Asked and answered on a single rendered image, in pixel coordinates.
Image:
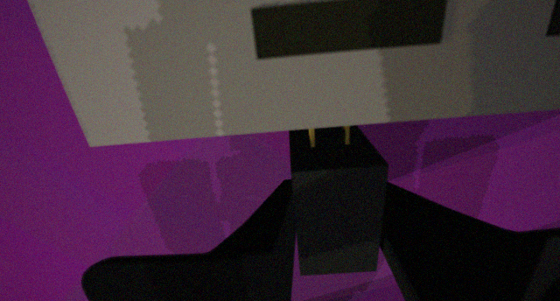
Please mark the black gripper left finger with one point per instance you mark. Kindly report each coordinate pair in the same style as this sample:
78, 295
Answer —
255, 263

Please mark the black two-prong charger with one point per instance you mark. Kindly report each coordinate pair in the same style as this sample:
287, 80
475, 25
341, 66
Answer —
339, 182

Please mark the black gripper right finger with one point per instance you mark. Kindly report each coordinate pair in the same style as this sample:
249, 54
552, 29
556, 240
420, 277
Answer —
438, 254

